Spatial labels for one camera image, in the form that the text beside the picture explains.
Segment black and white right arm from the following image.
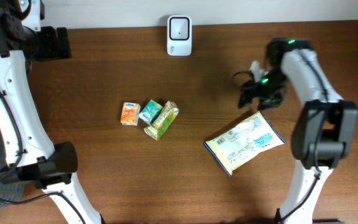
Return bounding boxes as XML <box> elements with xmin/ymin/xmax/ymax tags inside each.
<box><xmin>238</xmin><ymin>38</ymin><xmax>358</xmax><ymax>224</ymax></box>

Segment orange tissue pack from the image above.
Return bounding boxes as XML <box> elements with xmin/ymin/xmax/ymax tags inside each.
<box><xmin>121</xmin><ymin>102</ymin><xmax>140</xmax><ymax>126</ymax></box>

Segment white barcode scanner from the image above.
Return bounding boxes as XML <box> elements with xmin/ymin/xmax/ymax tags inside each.
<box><xmin>167</xmin><ymin>15</ymin><xmax>193</xmax><ymax>57</ymax></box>

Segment teal tissue pack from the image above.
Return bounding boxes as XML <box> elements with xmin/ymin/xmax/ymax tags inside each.
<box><xmin>139</xmin><ymin>100</ymin><xmax>163</xmax><ymax>125</ymax></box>

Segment green yellow drink carton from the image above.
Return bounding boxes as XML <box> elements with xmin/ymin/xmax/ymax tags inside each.
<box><xmin>144</xmin><ymin>101</ymin><xmax>180</xmax><ymax>141</ymax></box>

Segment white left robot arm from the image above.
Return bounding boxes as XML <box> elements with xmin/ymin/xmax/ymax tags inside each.
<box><xmin>0</xmin><ymin>1</ymin><xmax>104</xmax><ymax>223</ymax></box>

